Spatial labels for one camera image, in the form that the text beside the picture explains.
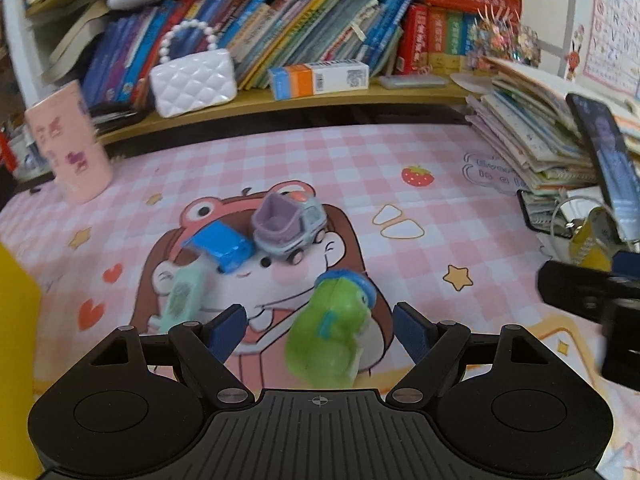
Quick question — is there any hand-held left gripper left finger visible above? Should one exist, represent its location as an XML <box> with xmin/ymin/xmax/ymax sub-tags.
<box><xmin>87</xmin><ymin>304</ymin><xmax>256</xmax><ymax>409</ymax></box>

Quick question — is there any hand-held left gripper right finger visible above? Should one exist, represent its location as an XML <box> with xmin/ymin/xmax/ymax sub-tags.
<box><xmin>385</xmin><ymin>302</ymin><xmax>557</xmax><ymax>409</ymax></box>

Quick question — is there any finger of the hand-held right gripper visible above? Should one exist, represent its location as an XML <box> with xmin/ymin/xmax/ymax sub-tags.
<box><xmin>536</xmin><ymin>259</ymin><xmax>640</xmax><ymax>328</ymax></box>
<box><xmin>611</xmin><ymin>249</ymin><xmax>640</xmax><ymax>280</ymax></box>

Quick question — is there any green dinosaur toy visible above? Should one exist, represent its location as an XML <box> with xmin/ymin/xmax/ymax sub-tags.
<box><xmin>285</xmin><ymin>269</ymin><xmax>377</xmax><ymax>390</ymax></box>

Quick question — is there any yellow cardboard box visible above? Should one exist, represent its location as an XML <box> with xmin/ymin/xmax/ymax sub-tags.
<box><xmin>0</xmin><ymin>242</ymin><xmax>44</xmax><ymax>461</ymax></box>

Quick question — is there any yellow tape roll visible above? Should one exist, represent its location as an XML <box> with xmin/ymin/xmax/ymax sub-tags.
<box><xmin>567</xmin><ymin>207</ymin><xmax>617</xmax><ymax>272</ymax></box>

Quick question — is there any mint green toy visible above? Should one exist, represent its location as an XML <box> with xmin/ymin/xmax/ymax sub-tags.
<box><xmin>151</xmin><ymin>265</ymin><xmax>209</xmax><ymax>334</ymax></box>

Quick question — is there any blue toy car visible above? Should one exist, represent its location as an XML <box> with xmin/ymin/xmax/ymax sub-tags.
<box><xmin>181</xmin><ymin>221</ymin><xmax>255</xmax><ymax>275</ymax></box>

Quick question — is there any black smartphone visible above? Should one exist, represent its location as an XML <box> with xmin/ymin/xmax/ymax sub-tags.
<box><xmin>566</xmin><ymin>92</ymin><xmax>640</xmax><ymax>247</ymax></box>

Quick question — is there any pink checked table mat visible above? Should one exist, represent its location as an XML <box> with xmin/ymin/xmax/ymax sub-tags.
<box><xmin>0</xmin><ymin>124</ymin><xmax>640</xmax><ymax>480</ymax></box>

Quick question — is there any purple toy truck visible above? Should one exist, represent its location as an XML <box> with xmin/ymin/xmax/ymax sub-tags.
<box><xmin>251</xmin><ymin>192</ymin><xmax>331</xmax><ymax>265</ymax></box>

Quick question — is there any stack of worn booklets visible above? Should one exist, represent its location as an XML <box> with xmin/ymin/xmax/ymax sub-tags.
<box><xmin>450</xmin><ymin>57</ymin><xmax>640</xmax><ymax>197</ymax></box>

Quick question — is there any wooden bookshelf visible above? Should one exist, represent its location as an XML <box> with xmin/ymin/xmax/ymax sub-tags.
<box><xmin>25</xmin><ymin>0</ymin><xmax>571</xmax><ymax>137</ymax></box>

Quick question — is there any pink printed cup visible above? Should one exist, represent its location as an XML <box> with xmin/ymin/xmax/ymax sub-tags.
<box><xmin>24</xmin><ymin>80</ymin><xmax>115</xmax><ymax>205</ymax></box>

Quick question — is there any white quilted pearl handbag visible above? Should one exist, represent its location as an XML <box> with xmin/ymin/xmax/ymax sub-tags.
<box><xmin>149</xmin><ymin>19</ymin><xmax>238</xmax><ymax>118</ymax></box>

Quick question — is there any grey flat case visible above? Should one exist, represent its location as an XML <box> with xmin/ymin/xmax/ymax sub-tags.
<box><xmin>378</xmin><ymin>74</ymin><xmax>449</xmax><ymax>89</ymax></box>

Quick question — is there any colourful glitter ornament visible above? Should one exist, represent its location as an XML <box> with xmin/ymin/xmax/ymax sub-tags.
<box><xmin>470</xmin><ymin>5</ymin><xmax>542</xmax><ymax>69</ymax></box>

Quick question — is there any orange and white carton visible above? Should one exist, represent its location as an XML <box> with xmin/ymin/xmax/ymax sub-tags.
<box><xmin>269</xmin><ymin>60</ymin><xmax>371</xmax><ymax>101</ymax></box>

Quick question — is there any row of colourful books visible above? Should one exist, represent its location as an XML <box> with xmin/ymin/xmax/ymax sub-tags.
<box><xmin>47</xmin><ymin>0</ymin><xmax>482</xmax><ymax>122</ymax></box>

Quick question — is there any black ring notebook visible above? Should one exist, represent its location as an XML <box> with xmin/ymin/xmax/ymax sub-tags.
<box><xmin>517</xmin><ymin>187</ymin><xmax>572</xmax><ymax>234</ymax></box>

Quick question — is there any cartoon wall sticker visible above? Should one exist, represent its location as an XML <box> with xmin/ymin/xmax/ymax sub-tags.
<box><xmin>565</xmin><ymin>25</ymin><xmax>587</xmax><ymax>84</ymax></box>

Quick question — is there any pink alphabet wall poster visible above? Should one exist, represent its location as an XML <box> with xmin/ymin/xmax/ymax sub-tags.
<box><xmin>582</xmin><ymin>0</ymin><xmax>640</xmax><ymax>100</ymax></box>

